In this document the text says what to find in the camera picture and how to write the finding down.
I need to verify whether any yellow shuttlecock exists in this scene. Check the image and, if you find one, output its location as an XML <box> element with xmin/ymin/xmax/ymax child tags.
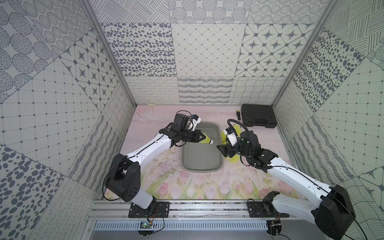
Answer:
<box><xmin>221</xmin><ymin>133</ymin><xmax>227</xmax><ymax>144</ymax></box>
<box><xmin>199</xmin><ymin>133</ymin><xmax>213</xmax><ymax>144</ymax></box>
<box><xmin>230</xmin><ymin>155</ymin><xmax>241</xmax><ymax>164</ymax></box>
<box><xmin>233</xmin><ymin>124</ymin><xmax>242</xmax><ymax>136</ymax></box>

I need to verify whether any grey plastic storage box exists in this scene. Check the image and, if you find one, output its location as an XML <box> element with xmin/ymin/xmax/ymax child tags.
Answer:
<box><xmin>182</xmin><ymin>122</ymin><xmax>224</xmax><ymax>173</ymax></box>

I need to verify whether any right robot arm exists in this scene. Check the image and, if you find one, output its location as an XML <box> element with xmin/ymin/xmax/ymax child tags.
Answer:
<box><xmin>217</xmin><ymin>128</ymin><xmax>356</xmax><ymax>240</ymax></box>

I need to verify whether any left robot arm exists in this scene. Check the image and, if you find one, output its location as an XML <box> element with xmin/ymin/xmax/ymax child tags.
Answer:
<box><xmin>102</xmin><ymin>127</ymin><xmax>212</xmax><ymax>211</ymax></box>

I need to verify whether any black plastic tool case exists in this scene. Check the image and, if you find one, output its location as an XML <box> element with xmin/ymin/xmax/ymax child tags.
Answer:
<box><xmin>241</xmin><ymin>104</ymin><xmax>278</xmax><ymax>129</ymax></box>

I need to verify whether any green circuit board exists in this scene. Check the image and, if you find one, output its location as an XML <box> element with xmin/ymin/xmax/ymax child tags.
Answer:
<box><xmin>140</xmin><ymin>221</ymin><xmax>153</xmax><ymax>229</ymax></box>

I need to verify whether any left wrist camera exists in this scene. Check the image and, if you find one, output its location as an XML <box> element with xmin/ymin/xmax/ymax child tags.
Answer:
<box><xmin>174</xmin><ymin>110</ymin><xmax>202</xmax><ymax>131</ymax></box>

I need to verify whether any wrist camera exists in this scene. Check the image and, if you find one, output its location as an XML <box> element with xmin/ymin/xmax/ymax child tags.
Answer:
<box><xmin>174</xmin><ymin>110</ymin><xmax>202</xmax><ymax>131</ymax></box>
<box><xmin>226</xmin><ymin>119</ymin><xmax>250</xmax><ymax>147</ymax></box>

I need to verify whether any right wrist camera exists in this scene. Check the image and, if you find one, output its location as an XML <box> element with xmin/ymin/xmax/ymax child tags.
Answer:
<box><xmin>226</xmin><ymin>119</ymin><xmax>250</xmax><ymax>147</ymax></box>

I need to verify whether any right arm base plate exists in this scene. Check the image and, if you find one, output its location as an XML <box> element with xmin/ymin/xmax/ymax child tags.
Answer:
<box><xmin>246</xmin><ymin>199</ymin><xmax>290</xmax><ymax>218</ymax></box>

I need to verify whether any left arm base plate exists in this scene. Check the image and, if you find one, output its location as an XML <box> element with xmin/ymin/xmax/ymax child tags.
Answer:
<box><xmin>129</xmin><ymin>202</ymin><xmax>170</xmax><ymax>219</ymax></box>

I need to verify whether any aluminium mounting rail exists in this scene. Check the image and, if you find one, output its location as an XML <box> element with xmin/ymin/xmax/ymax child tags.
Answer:
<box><xmin>86</xmin><ymin>196</ymin><xmax>317</xmax><ymax>221</ymax></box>

